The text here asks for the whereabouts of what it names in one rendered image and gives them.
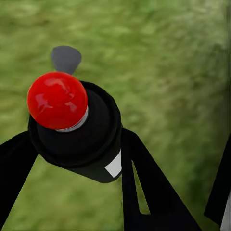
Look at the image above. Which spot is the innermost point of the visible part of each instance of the pesticide atomizer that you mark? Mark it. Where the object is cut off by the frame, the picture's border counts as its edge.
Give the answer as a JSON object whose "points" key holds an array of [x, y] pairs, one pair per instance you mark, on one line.
{"points": [[74, 124]]}

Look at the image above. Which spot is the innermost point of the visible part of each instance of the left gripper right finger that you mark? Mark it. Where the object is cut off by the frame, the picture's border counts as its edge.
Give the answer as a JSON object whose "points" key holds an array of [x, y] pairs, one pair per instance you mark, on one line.
{"points": [[168, 212]]}

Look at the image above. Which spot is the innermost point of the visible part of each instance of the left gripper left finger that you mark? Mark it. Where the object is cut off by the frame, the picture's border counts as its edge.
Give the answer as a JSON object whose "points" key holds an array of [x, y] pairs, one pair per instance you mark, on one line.
{"points": [[17, 157]]}

